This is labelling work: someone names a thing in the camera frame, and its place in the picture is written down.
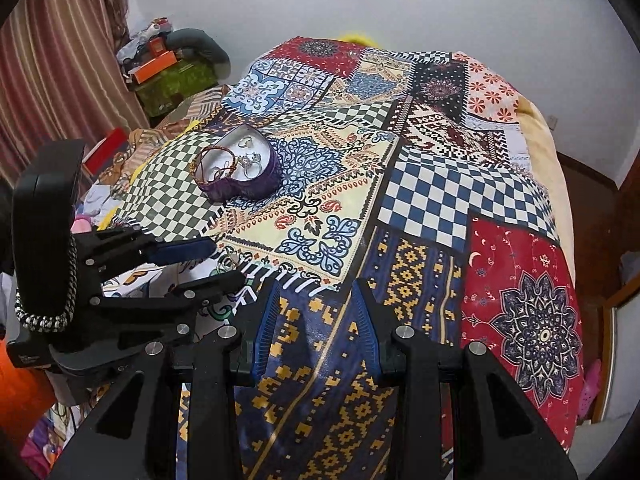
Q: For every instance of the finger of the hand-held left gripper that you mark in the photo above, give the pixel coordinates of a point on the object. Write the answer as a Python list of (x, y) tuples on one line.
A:
[(210, 285), (180, 251)]

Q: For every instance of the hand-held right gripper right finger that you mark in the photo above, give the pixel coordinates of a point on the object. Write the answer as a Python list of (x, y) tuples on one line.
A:
[(367, 325)]

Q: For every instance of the green patterned cloth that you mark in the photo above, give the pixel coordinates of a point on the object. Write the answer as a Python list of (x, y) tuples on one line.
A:
[(170, 90)]

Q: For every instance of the patchwork printed blanket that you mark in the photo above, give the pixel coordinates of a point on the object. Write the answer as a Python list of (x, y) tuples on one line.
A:
[(425, 185)]

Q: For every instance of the grey plush cushion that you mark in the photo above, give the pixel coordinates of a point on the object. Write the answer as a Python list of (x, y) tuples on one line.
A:
[(200, 40)]

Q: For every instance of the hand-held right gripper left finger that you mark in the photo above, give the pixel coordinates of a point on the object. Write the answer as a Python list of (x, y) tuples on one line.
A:
[(265, 320)]

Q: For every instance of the pink slipper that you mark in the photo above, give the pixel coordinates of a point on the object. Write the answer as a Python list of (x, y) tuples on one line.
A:
[(592, 385)]

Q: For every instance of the orange cloth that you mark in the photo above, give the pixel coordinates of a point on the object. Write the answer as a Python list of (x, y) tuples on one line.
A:
[(22, 400)]

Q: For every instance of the purple heart-shaped box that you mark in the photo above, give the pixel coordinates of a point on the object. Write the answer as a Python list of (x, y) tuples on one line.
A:
[(250, 187)]

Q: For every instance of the striped brown curtain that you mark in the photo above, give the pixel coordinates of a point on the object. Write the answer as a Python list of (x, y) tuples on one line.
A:
[(60, 60)]

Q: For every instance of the orange box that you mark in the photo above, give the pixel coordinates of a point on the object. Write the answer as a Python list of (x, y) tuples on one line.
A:
[(155, 67)]

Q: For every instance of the red box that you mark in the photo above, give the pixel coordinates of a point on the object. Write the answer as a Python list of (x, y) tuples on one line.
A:
[(107, 147)]

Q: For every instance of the yellow fluffy toy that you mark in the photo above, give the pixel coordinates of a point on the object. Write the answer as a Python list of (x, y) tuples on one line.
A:
[(360, 38)]

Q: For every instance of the plain yellow blanket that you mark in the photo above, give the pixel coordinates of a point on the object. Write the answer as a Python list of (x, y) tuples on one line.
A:
[(545, 160)]

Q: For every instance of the striped orange brown blanket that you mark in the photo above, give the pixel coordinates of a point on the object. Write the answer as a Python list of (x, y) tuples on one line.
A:
[(200, 105)]

